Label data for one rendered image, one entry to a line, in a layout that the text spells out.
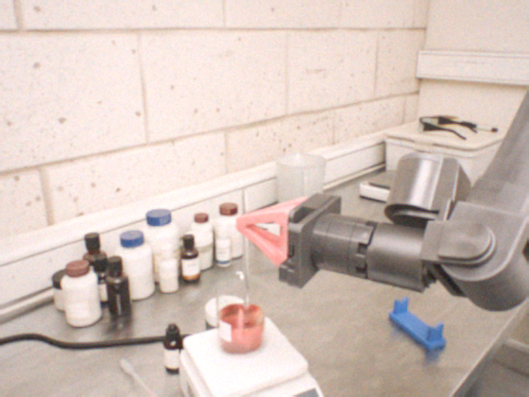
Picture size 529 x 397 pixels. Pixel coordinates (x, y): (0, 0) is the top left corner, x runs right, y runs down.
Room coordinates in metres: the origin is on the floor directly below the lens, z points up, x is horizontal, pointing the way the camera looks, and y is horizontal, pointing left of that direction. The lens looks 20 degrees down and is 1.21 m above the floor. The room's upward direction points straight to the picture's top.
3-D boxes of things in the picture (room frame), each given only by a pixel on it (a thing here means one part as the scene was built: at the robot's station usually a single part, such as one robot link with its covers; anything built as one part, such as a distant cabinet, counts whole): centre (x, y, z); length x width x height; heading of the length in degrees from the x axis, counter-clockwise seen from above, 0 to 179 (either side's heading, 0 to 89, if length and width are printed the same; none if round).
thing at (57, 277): (0.74, 0.34, 0.78); 0.05 x 0.05 x 0.06
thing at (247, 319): (0.51, 0.03, 0.88); 0.07 x 0.06 x 0.08; 5
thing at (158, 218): (0.85, 0.20, 0.81); 0.07 x 0.07 x 0.13
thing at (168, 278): (0.79, 0.18, 0.79); 0.03 x 0.03 x 0.09
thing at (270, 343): (0.49, 0.03, 0.83); 0.12 x 0.12 x 0.01; 27
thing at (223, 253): (0.89, 0.08, 0.79); 0.03 x 0.03 x 0.08
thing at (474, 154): (1.57, -0.61, 0.82); 0.37 x 0.31 x 0.14; 135
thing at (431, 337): (0.66, -0.24, 0.77); 0.10 x 0.03 x 0.04; 24
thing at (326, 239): (0.43, -0.07, 1.01); 0.10 x 0.07 x 0.07; 150
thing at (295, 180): (1.14, -0.09, 0.82); 0.18 x 0.13 x 0.15; 2
